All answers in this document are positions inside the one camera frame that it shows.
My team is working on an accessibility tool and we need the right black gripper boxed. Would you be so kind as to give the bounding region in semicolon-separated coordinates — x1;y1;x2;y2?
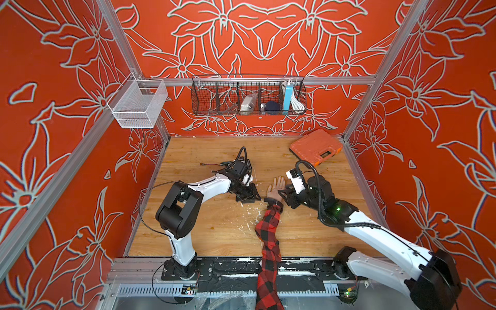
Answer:
276;184;324;214

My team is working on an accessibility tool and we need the dark blue round object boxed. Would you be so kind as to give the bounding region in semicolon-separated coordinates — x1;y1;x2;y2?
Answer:
264;101;280;115

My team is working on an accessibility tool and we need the orange plastic tool case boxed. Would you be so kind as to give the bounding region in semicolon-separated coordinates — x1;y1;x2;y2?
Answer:
289;129;343;167

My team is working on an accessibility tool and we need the white cable bundle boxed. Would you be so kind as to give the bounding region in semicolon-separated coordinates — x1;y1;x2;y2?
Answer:
290;90;306;114

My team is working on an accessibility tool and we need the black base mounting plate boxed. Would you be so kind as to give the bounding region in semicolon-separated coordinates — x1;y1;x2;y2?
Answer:
160;257;360;296

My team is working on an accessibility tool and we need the red plaid sleeved forearm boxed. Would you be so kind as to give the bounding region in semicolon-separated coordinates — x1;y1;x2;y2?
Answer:
255;209;284;309

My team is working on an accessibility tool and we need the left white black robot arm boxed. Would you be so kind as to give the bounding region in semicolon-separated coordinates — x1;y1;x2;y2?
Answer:
155;146;261;280

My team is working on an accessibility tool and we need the mannequin hand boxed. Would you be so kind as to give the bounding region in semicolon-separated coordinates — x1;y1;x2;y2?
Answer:
266;176;286;202

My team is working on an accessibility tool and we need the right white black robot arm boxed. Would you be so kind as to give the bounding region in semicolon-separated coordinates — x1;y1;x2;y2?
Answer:
279;160;462;309

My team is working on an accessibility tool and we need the black wrist watch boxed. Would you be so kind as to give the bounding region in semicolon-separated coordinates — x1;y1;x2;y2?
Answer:
263;197;284;213

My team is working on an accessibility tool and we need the black wire wall basket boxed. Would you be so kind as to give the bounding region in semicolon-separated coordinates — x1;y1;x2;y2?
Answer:
191;74;307;116

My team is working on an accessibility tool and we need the silver pouch in basket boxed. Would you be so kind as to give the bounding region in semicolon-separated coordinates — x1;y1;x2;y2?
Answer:
240;94;258;116

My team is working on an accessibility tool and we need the clear plastic wall bin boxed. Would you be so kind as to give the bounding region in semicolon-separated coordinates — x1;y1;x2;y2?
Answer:
108;79;169;129

